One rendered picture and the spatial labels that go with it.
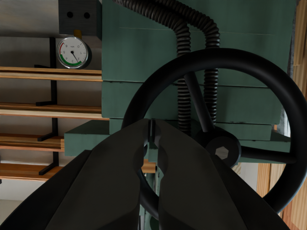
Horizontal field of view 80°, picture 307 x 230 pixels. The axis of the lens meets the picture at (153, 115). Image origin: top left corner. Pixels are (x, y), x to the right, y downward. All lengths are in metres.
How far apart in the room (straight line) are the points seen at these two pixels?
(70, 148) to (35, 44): 3.09
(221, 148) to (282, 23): 0.37
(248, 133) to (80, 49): 0.43
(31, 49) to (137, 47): 3.15
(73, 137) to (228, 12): 0.47
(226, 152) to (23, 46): 3.50
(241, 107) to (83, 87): 2.79
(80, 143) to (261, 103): 0.45
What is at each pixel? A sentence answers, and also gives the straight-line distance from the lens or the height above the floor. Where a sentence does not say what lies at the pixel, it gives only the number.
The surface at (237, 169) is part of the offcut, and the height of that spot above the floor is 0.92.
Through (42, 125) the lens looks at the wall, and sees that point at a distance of 3.49.
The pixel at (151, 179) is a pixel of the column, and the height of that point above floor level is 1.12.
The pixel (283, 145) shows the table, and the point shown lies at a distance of 0.57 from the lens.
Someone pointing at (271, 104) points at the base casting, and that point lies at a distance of 0.53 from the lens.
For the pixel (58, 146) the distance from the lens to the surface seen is 2.87.
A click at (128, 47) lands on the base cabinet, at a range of 0.46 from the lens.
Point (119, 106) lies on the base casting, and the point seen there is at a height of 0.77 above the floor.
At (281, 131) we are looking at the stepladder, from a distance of 1.40.
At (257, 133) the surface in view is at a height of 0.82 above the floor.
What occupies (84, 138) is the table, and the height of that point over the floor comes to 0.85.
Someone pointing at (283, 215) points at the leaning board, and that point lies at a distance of 2.60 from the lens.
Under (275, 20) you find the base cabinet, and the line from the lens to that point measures 0.55.
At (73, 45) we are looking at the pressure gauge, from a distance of 0.42.
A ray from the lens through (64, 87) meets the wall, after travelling 3.24.
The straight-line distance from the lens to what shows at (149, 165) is 0.58.
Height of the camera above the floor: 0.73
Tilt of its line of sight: 7 degrees up
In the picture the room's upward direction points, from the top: 178 degrees counter-clockwise
